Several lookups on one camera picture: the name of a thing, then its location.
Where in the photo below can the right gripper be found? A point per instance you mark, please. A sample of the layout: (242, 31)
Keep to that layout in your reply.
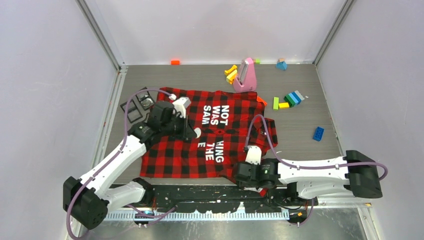
(243, 183)

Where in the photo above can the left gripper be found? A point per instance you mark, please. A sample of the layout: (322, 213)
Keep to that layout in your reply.
(187, 131)

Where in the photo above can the red black plaid shirt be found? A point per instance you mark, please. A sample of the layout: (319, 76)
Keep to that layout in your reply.
(228, 121)

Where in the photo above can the black display box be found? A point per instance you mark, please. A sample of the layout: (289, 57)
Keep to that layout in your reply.
(133, 113)
(143, 100)

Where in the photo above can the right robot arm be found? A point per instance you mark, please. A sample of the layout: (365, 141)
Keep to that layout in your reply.
(355, 172)

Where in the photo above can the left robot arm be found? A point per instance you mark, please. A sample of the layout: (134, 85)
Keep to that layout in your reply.
(89, 198)

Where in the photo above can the yellow toy blocks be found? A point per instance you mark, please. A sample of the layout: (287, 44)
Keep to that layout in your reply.
(231, 74)

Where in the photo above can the orange red brick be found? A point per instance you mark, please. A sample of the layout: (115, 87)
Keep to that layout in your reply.
(260, 100)

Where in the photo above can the pink metronome box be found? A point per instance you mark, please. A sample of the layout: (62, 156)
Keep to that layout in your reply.
(245, 80)

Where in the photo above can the blue lego brick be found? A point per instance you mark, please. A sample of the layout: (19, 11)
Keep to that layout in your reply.
(318, 134)

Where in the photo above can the stacked colourful bricks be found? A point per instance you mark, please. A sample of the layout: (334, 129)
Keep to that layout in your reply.
(294, 98)

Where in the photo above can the blue wooden block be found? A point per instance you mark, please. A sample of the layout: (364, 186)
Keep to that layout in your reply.
(281, 64)

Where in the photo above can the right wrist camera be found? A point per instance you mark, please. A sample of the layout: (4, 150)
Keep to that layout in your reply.
(253, 155)

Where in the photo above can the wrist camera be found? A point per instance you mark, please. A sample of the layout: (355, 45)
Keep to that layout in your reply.
(180, 105)
(253, 155)

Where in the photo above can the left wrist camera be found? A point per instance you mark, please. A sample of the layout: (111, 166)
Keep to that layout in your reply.
(180, 105)

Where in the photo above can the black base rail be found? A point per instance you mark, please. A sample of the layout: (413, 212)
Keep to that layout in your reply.
(222, 199)

